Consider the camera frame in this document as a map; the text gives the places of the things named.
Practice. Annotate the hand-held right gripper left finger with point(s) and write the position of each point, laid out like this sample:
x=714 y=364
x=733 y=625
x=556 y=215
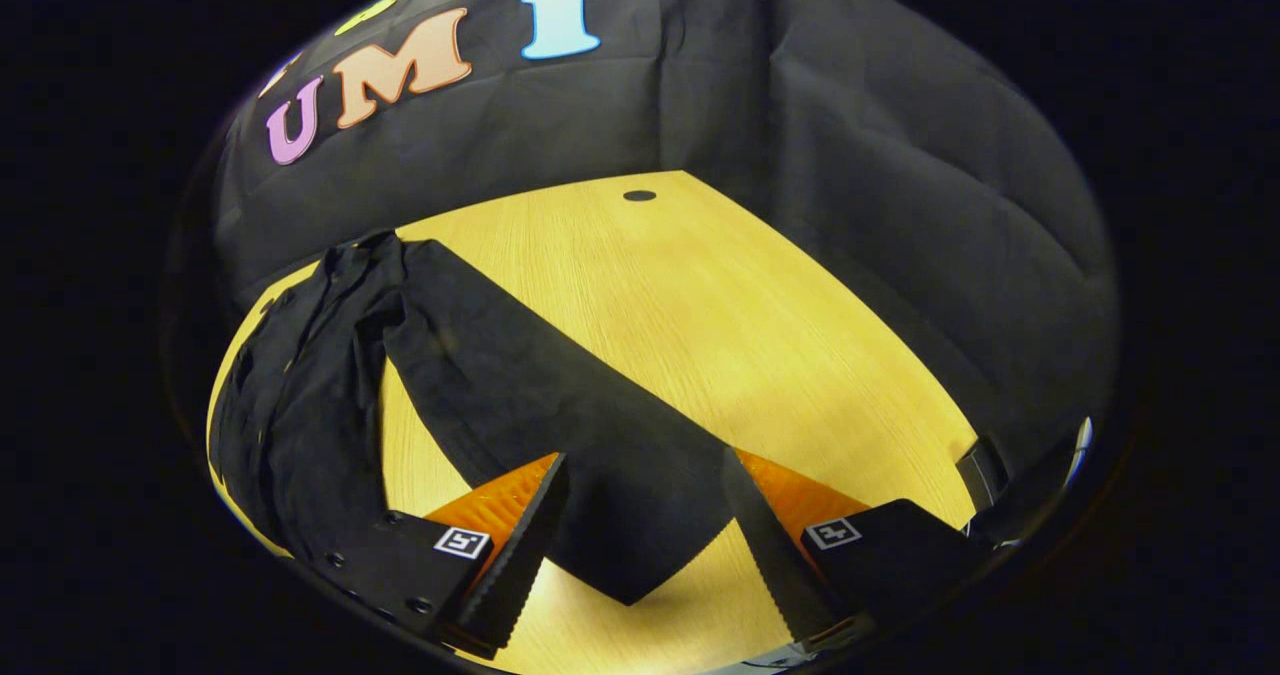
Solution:
x=520 y=555

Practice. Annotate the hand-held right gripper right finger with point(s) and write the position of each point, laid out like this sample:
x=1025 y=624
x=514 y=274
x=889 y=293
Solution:
x=780 y=565

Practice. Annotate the black buttoned garment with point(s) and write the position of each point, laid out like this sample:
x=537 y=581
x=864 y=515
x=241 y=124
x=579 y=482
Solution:
x=520 y=405

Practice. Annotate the black table edge clamp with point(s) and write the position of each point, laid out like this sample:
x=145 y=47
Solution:
x=985 y=470

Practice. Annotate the dark object with white edge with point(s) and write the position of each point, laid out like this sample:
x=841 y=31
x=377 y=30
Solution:
x=1040 y=485

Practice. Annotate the black backdrop cloth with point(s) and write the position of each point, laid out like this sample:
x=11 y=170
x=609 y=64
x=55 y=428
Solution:
x=850 y=205

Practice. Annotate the black round table grommet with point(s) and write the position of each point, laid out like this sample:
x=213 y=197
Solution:
x=639 y=195

